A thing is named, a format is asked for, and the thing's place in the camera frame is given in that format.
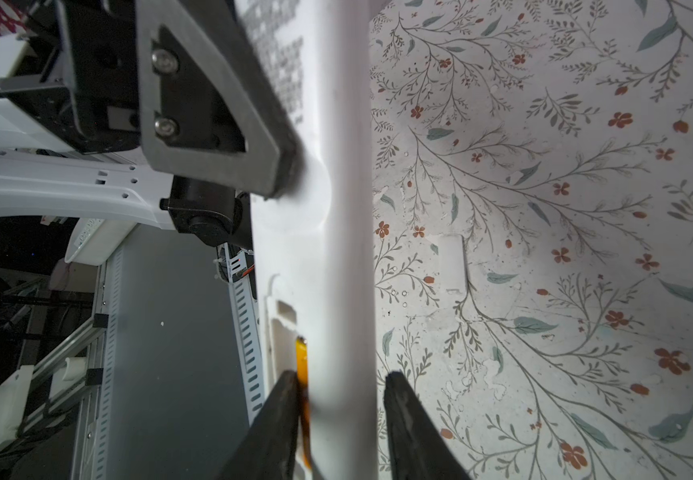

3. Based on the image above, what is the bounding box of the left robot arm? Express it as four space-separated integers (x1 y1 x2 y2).
0 1 298 249

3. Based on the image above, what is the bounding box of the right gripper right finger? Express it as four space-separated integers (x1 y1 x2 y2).
384 371 469 480

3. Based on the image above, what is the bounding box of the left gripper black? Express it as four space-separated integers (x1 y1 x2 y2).
0 1 298 198

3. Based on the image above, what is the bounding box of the orange battery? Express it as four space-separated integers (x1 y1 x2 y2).
296 336 312 468

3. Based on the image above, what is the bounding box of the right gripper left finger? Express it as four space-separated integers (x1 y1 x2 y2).
218 370 300 480

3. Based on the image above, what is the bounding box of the white battery compartment cover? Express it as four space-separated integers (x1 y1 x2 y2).
433 234 468 295

